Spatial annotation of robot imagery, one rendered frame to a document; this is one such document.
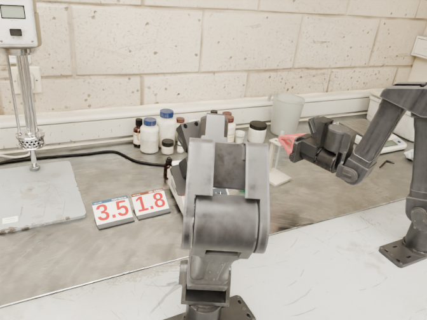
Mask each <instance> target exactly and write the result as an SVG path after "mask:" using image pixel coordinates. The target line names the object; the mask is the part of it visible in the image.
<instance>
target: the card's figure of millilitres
mask: <svg viewBox="0 0 427 320"><path fill-rule="evenodd" d="M133 201H134V204H135V208H136V211H137V213H141V212H145V211H149V210H155V209H158V208H163V207H166V206H167V203H166V199H165V196H164V193H163V191H160V192H155V193H151V194H145V195H141V196H136V197H133Z"/></svg>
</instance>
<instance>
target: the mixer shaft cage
mask: <svg viewBox="0 0 427 320"><path fill-rule="evenodd" d="M5 56H6V63H7V68H8V75H9V80H10V87H11V94H12V99H13V106H14V111H15V118H16V123H17V130H18V131H17V132H16V133H15V137H16V139H17V140H18V148H19V149H22V150H38V149H40V148H43V147H44V146H45V145H46V143H45V141H44V136H45V132H44V130H42V129H39V128H38V127H37V120H36V111H35V106H34V97H33V91H32V82H31V74H30V68H29V59H28V55H27V56H17V61H18V69H19V73H20V80H21V85H22V94H23V98H24V107H25V115H26V120H27V128H26V129H22V130H20V122H19V118H18V110H17V102H16V98H15V90H14V85H13V78H12V73H11V65H10V58H9V55H5ZM23 69H24V71H23ZM24 78H25V80H24ZM25 87H26V89H25ZM26 91H27V94H26ZM27 100H28V103H27ZM28 104H29V107H28ZM29 113H30V116H29ZM31 127H32V128H31ZM28 147H29V148H28ZM31 147H33V148H31Z"/></svg>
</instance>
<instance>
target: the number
mask: <svg viewBox="0 0 427 320"><path fill-rule="evenodd" d="M93 206H94V209H95V214H96V218H97V222H103V221H106V220H111V219H114V218H119V217H125V216H128V215H131V212H130V208H129V205H128V201H127V199H121V200H118V201H112V202H108V203H103V204H97V205H93Z"/></svg>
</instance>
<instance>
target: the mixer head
mask: <svg viewBox="0 0 427 320"><path fill-rule="evenodd" d="M41 45H42V39H41V28H40V22H39V13H38V12H37V6H36V0H0V53H1V54H3V55H10V56H27V55H33V54H35V53H37V51H39V47H40V46H41Z"/></svg>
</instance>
